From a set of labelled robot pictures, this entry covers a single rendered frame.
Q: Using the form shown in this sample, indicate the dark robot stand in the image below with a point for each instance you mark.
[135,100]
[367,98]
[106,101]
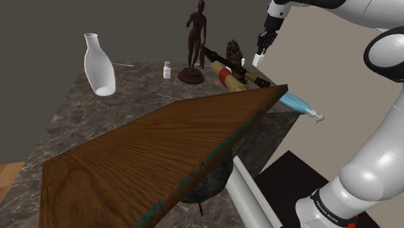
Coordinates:
[290,180]

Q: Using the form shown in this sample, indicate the pale grey tube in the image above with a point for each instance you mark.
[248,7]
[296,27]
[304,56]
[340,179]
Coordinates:
[244,192]

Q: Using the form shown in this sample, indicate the dark brown human figure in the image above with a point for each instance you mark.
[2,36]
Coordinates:
[196,28]

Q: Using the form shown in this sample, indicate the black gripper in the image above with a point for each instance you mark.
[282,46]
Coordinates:
[270,27]

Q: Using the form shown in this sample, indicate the dark mossy stone figure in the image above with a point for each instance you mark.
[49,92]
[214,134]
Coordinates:
[234,52]

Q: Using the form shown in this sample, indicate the thin pale stick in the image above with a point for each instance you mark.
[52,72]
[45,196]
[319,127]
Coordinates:
[123,64]

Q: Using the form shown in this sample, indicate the small white box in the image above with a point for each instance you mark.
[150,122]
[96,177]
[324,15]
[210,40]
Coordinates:
[258,60]

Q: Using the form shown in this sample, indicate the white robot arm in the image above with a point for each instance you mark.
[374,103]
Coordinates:
[372,170]

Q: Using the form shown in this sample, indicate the white vase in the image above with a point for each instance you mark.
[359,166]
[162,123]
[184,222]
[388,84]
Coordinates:
[98,66]

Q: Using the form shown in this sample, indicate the beige roll with red band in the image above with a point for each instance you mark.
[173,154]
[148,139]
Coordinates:
[224,75]

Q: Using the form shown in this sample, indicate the dark grey round ball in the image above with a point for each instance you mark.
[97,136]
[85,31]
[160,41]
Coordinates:
[211,183]

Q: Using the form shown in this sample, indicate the small white bottle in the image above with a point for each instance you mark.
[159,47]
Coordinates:
[167,72]

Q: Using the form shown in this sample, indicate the small black red tool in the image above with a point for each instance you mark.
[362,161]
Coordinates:
[200,209]

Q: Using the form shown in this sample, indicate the large brown wooden board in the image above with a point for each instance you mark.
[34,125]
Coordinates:
[157,142]

